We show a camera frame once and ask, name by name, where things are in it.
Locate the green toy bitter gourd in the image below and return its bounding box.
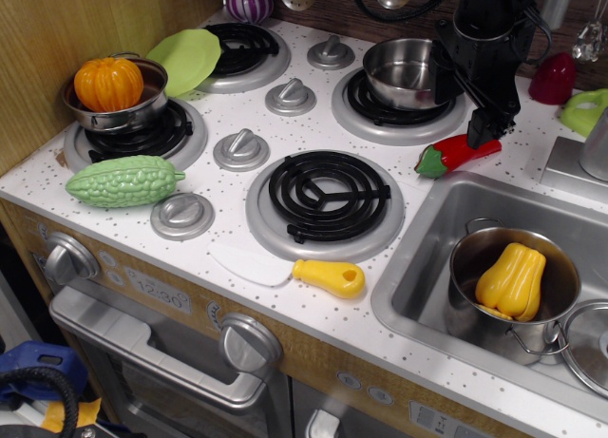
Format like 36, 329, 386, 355
65, 155, 185, 208

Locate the green toy vegetable slice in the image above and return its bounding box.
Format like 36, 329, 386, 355
560, 88, 608, 138

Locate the right oven dial knob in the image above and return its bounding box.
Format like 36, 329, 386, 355
218, 313, 283, 375

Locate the orange toy pumpkin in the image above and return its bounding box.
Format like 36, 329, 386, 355
73, 57, 143, 113

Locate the back right black burner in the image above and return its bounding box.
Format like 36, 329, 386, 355
332, 69, 470, 146

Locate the back left black burner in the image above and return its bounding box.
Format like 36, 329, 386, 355
196, 23, 291, 94

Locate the yellow toy bell pepper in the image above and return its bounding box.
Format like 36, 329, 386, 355
475, 242, 546, 322

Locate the silver stovetop knob back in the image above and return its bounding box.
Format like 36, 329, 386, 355
307, 34, 355, 70

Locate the toy knife yellow handle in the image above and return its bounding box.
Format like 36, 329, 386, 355
208, 243, 366, 299

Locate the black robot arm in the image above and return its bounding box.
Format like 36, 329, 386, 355
429, 0, 542, 149

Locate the yellow cloth scrap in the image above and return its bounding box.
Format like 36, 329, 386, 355
40, 397, 103, 434

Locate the blue tool with hose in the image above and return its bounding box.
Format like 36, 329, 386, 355
0, 340, 89, 438

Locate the red toy chili pepper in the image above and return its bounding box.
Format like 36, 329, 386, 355
414, 134, 502, 179

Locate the silver stovetop knob front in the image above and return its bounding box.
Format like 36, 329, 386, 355
150, 193, 215, 241

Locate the silver stovetop knob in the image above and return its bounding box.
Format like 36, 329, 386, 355
307, 34, 355, 70
213, 128, 270, 172
265, 78, 316, 117
150, 193, 215, 241

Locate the silver oven door handle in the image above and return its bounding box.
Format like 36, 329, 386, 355
49, 287, 266, 414

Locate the dark red toy pepper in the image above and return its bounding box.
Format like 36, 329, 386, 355
528, 52, 577, 105

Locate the steel pot in sink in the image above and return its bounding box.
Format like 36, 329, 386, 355
445, 218, 581, 365

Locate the stainless steel sink basin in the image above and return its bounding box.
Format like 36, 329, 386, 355
371, 172, 607, 421

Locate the black braided cable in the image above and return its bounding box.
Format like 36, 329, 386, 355
349, 0, 452, 24

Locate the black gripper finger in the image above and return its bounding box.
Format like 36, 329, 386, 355
466, 108, 500, 148
429, 46, 464, 105

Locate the steel saucepan on burner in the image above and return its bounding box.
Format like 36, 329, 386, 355
363, 38, 453, 110

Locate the oven dial knob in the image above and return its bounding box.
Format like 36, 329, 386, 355
45, 232, 100, 285
218, 313, 283, 375

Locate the steel pot with orange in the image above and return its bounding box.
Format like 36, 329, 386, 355
61, 55, 168, 134

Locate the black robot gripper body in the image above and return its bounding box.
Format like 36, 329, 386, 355
434, 19, 521, 124

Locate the front left black burner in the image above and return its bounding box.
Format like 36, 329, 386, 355
64, 99, 208, 173

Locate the hanging clear utensil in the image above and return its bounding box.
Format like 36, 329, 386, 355
571, 0, 607, 63

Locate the black burner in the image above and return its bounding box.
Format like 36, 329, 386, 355
196, 23, 291, 94
245, 150, 405, 262
332, 69, 470, 146
64, 99, 208, 173

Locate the front right black burner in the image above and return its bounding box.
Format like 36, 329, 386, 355
245, 150, 405, 262

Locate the glass pot lid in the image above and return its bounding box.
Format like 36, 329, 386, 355
563, 299, 607, 398

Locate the silver sink faucet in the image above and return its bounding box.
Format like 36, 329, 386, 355
539, 109, 608, 206

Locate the left oven dial knob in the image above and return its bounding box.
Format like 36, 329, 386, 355
45, 232, 100, 285

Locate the light green plastic plate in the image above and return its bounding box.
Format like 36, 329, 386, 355
146, 29, 221, 97

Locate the purple toy onion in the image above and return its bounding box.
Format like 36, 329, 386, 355
226, 0, 275, 25

